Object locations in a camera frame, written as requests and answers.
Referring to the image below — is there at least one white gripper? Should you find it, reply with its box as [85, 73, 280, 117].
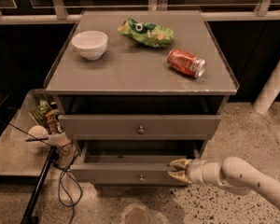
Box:
[168, 159, 206, 185]

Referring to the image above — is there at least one grey drawer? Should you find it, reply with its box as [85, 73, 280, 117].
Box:
[59, 115, 221, 140]
[71, 140, 203, 187]

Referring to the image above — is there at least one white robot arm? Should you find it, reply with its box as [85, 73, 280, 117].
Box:
[168, 157, 280, 210]

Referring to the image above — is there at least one grey drawer cabinet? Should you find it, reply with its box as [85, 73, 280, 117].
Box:
[42, 10, 240, 187]

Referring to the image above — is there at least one grey top drawer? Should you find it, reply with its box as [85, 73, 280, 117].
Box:
[59, 115, 221, 140]

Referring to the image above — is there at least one red soda can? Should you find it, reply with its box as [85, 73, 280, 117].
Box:
[167, 49, 206, 78]

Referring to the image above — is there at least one green chip bag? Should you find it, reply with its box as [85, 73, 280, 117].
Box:
[117, 18, 174, 48]

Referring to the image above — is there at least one brown snack packet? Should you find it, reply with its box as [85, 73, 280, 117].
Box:
[46, 109, 62, 134]

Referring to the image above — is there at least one white round ball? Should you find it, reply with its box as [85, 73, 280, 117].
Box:
[25, 125, 49, 153]

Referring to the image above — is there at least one green snack packet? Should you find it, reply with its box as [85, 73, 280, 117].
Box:
[29, 99, 51, 125]

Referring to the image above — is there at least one white ceramic bowl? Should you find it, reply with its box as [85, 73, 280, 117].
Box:
[71, 31, 108, 61]

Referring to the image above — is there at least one black metal stand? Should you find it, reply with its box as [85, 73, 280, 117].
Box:
[21, 147, 57, 224]

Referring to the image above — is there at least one clear plastic bin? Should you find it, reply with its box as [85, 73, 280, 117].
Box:
[0, 89, 70, 176]

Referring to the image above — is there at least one blue cable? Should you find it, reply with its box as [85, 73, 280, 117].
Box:
[51, 143, 87, 224]

